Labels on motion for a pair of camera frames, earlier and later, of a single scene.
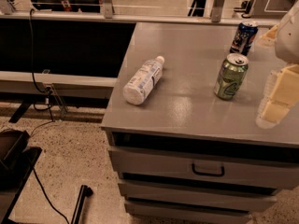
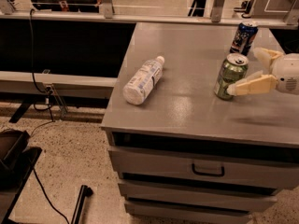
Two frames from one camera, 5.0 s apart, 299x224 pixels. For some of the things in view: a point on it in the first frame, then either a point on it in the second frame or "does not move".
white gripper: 289,39 to 287,73
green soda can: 231,77 does not move
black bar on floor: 85,191 does not move
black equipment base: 17,161 does not move
